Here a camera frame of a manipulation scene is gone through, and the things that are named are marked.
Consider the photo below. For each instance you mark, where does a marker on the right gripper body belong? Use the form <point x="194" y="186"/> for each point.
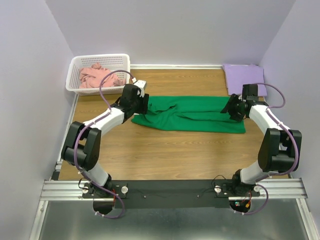
<point x="230" y="107"/>

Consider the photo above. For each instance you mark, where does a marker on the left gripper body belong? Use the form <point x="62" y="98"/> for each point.
<point x="144" y="104"/>

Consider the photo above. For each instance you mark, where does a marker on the green t-shirt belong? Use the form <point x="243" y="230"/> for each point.
<point x="189" y="114"/>

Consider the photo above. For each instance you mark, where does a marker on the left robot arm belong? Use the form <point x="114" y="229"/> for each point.
<point x="81" y="147"/>

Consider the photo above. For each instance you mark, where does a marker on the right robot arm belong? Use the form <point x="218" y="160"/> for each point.
<point x="279" y="153"/>

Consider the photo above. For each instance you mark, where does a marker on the folded purple t-shirt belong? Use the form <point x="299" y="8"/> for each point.
<point x="239" y="75"/>

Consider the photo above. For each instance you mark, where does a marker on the white plastic basket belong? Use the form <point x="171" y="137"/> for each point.
<point x="116" y="63"/>

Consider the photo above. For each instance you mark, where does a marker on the pink t-shirt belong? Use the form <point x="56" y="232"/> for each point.
<point x="91" y="77"/>

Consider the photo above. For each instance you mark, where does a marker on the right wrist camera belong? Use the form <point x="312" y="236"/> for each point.
<point x="250" y="92"/>

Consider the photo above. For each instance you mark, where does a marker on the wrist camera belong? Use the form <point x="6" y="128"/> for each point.
<point x="250" y="92"/>
<point x="141" y="84"/>

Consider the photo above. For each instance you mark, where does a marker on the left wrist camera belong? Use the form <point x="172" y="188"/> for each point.
<point x="141" y="84"/>

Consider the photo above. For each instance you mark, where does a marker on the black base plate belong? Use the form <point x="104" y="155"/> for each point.
<point x="172" y="194"/>

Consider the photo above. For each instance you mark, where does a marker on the aluminium rail frame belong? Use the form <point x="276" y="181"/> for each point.
<point x="131" y="152"/>

